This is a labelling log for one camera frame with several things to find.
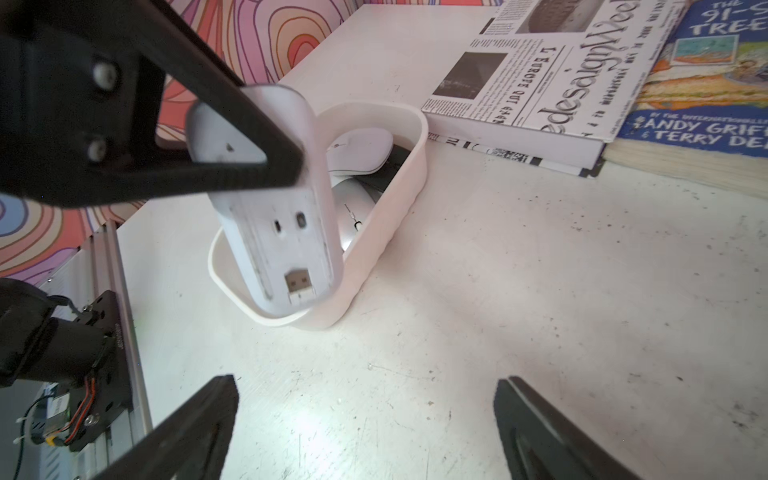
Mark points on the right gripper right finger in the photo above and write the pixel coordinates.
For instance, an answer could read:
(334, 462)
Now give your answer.
(539, 442)

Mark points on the blue treehouse book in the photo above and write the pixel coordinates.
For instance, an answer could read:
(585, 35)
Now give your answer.
(702, 113)

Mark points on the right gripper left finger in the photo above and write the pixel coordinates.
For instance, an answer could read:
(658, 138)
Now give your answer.
(192, 443)

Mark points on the white storage box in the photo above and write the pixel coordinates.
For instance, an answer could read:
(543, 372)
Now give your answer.
(410, 130)

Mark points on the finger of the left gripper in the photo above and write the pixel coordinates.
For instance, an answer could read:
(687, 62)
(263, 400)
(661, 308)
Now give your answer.
(167, 46)

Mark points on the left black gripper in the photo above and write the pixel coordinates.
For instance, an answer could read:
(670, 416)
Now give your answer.
(79, 106)

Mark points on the newspaper print book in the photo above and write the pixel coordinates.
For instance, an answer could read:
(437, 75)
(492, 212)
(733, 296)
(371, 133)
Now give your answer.
(552, 81)

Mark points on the black mouse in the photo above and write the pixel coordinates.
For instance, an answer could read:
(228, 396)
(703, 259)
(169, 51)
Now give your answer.
(381, 179)

